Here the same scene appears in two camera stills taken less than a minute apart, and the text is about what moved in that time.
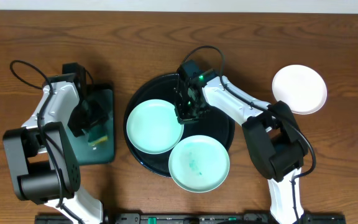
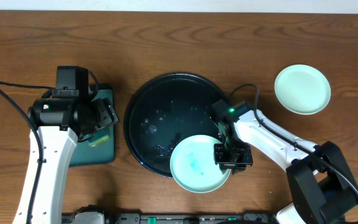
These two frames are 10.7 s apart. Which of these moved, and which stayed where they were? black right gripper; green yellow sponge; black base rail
Moved: black right gripper
Stayed: black base rail; green yellow sponge
